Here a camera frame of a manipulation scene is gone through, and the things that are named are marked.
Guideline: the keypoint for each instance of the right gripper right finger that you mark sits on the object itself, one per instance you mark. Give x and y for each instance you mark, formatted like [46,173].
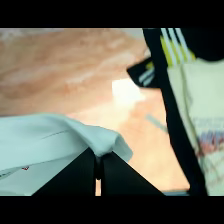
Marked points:
[125,180]

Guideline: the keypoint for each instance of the white garment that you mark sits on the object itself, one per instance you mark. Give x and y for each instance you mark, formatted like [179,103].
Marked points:
[40,143]

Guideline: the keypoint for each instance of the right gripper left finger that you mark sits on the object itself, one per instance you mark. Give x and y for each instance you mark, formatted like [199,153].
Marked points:
[74,178]

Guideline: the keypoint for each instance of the cream printed garment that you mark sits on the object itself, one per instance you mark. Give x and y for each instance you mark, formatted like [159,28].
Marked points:
[203,110]

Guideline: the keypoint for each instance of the black garment with striped trim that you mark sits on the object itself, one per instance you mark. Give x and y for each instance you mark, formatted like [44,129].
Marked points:
[173,66]

